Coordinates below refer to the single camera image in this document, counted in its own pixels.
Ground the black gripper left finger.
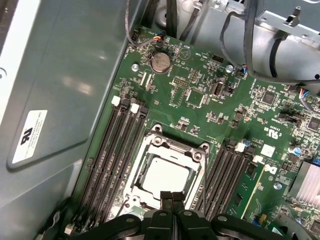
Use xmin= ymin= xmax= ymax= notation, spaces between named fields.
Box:
xmin=74 ymin=191 xmax=173 ymax=240

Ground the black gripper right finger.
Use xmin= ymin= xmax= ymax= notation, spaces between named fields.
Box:
xmin=172 ymin=191 xmax=285 ymax=240

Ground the silver CPU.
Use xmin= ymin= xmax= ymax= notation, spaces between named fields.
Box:
xmin=136 ymin=156 xmax=197 ymax=201

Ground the metal locking lever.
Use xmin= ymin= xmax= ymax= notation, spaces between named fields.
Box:
xmin=115 ymin=194 xmax=133 ymax=218
xmin=202 ymin=143 xmax=210 ymax=214

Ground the RAM slot with black clips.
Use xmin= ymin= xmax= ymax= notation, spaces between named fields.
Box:
xmin=209 ymin=147 xmax=255 ymax=217
xmin=91 ymin=99 xmax=131 ymax=221
xmin=107 ymin=107 xmax=150 ymax=221
xmin=192 ymin=139 xmax=237 ymax=213

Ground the RAM slot with white clips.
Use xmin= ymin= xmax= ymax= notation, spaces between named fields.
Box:
xmin=83 ymin=96 xmax=122 ymax=218
xmin=199 ymin=142 xmax=246 ymax=216
xmin=99 ymin=103 xmax=141 ymax=221

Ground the CPU socket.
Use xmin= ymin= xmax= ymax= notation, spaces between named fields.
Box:
xmin=117 ymin=121 xmax=212 ymax=218

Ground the green RAM stick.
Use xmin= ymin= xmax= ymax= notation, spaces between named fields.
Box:
xmin=226 ymin=159 xmax=267 ymax=218

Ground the green motherboard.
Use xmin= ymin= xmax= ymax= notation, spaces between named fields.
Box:
xmin=72 ymin=23 xmax=320 ymax=240

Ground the silver chipset heatsink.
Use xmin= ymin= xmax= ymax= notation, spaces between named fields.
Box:
xmin=288 ymin=161 xmax=320 ymax=205

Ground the coin battery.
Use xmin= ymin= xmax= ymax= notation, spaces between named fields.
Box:
xmin=149 ymin=51 xmax=172 ymax=74

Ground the white case label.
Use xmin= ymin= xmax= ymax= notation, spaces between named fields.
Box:
xmin=11 ymin=109 xmax=48 ymax=165

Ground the black PC case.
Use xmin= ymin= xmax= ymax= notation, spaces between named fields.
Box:
xmin=0 ymin=0 xmax=320 ymax=240

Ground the metal drive cage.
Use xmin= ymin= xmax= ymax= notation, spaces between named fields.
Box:
xmin=149 ymin=0 xmax=320 ymax=83

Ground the black data wire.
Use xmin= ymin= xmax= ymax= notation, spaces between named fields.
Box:
xmin=219 ymin=9 xmax=254 ymax=75

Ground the thin black fan wire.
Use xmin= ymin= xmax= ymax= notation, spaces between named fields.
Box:
xmin=123 ymin=0 xmax=158 ymax=48

